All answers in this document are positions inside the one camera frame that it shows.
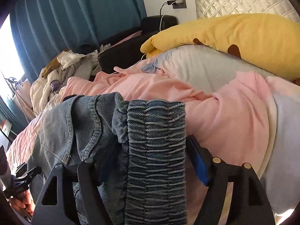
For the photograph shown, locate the person left hand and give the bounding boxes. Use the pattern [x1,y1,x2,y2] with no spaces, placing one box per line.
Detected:
[9,190,35,215]

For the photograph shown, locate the mustard yellow garment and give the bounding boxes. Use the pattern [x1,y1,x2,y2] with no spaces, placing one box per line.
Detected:
[40,58,61,78]

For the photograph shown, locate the window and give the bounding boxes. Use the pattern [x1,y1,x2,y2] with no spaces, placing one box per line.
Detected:
[0,15,24,100]

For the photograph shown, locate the white charging cable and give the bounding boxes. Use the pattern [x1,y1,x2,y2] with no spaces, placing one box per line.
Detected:
[134,0,179,65]

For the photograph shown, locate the white bed pillow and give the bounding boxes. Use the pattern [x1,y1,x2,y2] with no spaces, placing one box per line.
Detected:
[141,45,273,94]

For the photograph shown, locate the yellow plush pillow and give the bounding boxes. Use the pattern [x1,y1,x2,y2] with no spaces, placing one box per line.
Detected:
[140,14,299,81]

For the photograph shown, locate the pink cream bed duvet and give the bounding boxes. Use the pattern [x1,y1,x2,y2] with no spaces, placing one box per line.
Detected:
[5,58,300,225]

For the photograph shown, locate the grey denim jeans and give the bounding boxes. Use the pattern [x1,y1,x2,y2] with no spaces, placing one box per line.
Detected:
[28,92,187,224]

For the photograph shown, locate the beige hanging garment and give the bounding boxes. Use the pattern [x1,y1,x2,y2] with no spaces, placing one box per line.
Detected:
[13,79,36,122]

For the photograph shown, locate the wall socket with charger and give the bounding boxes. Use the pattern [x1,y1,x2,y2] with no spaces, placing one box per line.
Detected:
[167,0,187,9]

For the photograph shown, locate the purple sock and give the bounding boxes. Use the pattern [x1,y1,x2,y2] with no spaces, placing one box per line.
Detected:
[50,80,61,92]

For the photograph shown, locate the teal right curtain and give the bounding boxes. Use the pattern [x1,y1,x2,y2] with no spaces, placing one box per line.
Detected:
[10,0,146,82]

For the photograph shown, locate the garment steamer stand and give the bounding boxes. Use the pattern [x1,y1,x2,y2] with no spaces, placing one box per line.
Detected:
[4,76,33,111]

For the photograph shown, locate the teal curtain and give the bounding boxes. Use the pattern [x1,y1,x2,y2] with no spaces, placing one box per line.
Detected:
[1,97,28,134]
[10,0,146,82]

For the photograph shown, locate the cream puffer jacket pile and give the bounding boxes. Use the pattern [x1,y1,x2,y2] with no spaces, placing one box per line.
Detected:
[29,50,101,115]

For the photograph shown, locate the teal left curtain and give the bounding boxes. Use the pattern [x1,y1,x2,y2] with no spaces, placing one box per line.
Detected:
[1,97,28,134]

